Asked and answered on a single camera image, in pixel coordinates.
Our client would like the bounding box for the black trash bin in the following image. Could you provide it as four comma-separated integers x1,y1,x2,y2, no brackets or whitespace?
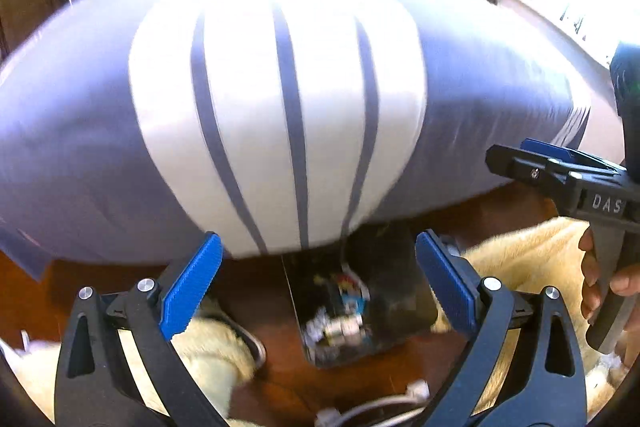
279,221,440,369

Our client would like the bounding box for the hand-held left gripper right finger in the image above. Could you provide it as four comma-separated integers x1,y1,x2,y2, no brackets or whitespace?
415,229,588,427

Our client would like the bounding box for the grey slipper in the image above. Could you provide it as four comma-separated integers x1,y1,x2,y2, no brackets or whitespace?
219,307,269,372

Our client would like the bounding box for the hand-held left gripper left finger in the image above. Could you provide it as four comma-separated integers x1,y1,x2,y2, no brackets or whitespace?
54,231,228,427

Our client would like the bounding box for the pale yellow fluffy rug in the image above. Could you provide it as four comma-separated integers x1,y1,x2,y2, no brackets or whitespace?
10,216,632,427

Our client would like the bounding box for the white charger cable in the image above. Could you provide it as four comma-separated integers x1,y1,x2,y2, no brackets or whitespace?
314,379,432,427

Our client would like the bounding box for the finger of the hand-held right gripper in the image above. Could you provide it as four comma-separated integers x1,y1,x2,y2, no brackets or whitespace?
486,144,584,208
520,138,622,174

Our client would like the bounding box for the silver wrapper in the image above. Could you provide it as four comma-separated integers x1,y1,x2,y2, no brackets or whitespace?
304,313,362,349

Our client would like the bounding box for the person's right hand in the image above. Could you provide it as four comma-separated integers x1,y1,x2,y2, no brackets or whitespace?
579,227,640,324

